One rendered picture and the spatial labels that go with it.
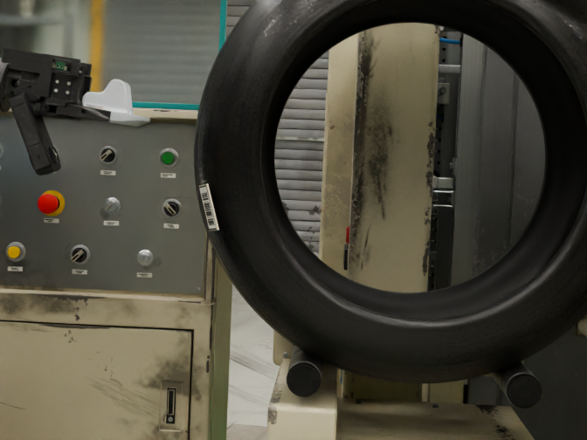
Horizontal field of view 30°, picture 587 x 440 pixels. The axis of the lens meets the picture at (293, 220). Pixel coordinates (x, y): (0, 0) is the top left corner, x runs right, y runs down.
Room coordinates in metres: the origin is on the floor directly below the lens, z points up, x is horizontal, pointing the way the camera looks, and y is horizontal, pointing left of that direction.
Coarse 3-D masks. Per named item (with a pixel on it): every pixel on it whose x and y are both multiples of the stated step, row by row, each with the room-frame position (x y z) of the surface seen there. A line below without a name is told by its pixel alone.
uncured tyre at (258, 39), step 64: (256, 0) 1.44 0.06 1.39; (320, 0) 1.38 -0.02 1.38; (384, 0) 1.65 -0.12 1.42; (448, 0) 1.65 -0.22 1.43; (512, 0) 1.36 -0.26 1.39; (576, 0) 1.38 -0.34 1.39; (256, 64) 1.38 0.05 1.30; (512, 64) 1.65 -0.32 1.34; (576, 64) 1.36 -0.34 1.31; (256, 128) 1.37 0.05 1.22; (576, 128) 1.64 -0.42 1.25; (256, 192) 1.37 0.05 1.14; (576, 192) 1.64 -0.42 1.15; (256, 256) 1.38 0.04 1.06; (512, 256) 1.65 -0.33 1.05; (576, 256) 1.36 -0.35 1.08; (320, 320) 1.38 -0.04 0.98; (384, 320) 1.37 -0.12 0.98; (448, 320) 1.36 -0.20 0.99; (512, 320) 1.37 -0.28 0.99; (576, 320) 1.40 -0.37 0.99
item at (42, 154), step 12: (24, 96) 1.49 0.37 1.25; (12, 108) 1.49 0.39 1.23; (24, 108) 1.49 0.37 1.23; (24, 120) 1.49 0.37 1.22; (36, 120) 1.50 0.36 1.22; (24, 132) 1.49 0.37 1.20; (36, 132) 1.49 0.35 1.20; (36, 144) 1.49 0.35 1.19; (48, 144) 1.51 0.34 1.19; (36, 156) 1.49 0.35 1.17; (48, 156) 1.49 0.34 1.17; (36, 168) 1.49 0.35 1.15; (48, 168) 1.49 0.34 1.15
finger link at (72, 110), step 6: (54, 108) 1.49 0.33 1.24; (60, 108) 1.47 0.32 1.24; (66, 108) 1.47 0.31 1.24; (72, 108) 1.47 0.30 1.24; (78, 108) 1.47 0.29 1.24; (84, 108) 1.47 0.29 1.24; (90, 108) 1.48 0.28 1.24; (96, 108) 1.48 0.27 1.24; (66, 114) 1.47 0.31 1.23; (72, 114) 1.47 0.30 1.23; (78, 114) 1.47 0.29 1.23; (84, 114) 1.47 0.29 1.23; (90, 114) 1.47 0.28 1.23; (96, 114) 1.47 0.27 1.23; (102, 114) 1.48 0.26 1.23; (108, 114) 1.48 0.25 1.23; (102, 120) 1.48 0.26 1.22; (108, 120) 1.48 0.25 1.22
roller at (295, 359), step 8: (296, 352) 1.49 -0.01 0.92; (304, 352) 1.46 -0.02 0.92; (296, 360) 1.42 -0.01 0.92; (304, 360) 1.40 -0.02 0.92; (312, 360) 1.42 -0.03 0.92; (320, 360) 1.47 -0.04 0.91; (288, 368) 1.41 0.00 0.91; (296, 368) 1.38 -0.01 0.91; (304, 368) 1.38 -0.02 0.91; (312, 368) 1.38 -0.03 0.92; (320, 368) 1.41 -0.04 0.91; (288, 376) 1.39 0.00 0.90; (296, 376) 1.38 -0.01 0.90; (304, 376) 1.38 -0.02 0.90; (312, 376) 1.38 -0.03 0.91; (320, 376) 1.39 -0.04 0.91; (288, 384) 1.39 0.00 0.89; (296, 384) 1.38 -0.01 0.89; (304, 384) 1.38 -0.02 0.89; (312, 384) 1.38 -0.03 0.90; (320, 384) 1.39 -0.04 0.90; (296, 392) 1.38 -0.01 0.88; (304, 392) 1.38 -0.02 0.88; (312, 392) 1.38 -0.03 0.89
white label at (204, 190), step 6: (198, 186) 1.42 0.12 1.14; (204, 186) 1.39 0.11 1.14; (204, 192) 1.39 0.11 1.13; (210, 192) 1.38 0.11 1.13; (204, 198) 1.40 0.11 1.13; (210, 198) 1.38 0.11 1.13; (204, 204) 1.41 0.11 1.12; (210, 204) 1.38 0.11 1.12; (204, 210) 1.41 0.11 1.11; (210, 210) 1.39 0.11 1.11; (210, 216) 1.40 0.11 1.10; (210, 222) 1.40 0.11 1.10; (216, 222) 1.38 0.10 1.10; (210, 228) 1.41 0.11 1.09; (216, 228) 1.38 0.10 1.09
